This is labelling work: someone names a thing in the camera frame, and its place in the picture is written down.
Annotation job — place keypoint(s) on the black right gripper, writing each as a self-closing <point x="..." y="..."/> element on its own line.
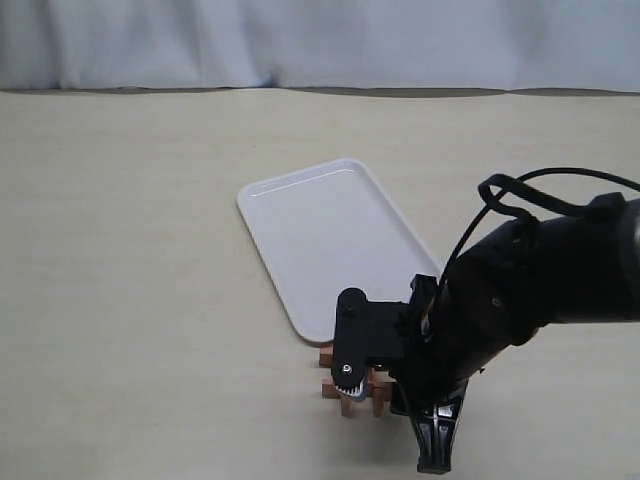
<point x="431" y="345"/>

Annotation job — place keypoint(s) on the white backdrop curtain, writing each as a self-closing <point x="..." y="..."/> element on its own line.
<point x="500" y="45"/>

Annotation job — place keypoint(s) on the white rectangular plastic tray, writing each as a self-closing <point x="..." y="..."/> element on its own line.
<point x="325" y="228"/>

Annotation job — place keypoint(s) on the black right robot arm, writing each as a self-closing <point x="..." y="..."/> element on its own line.
<point x="581" y="268"/>

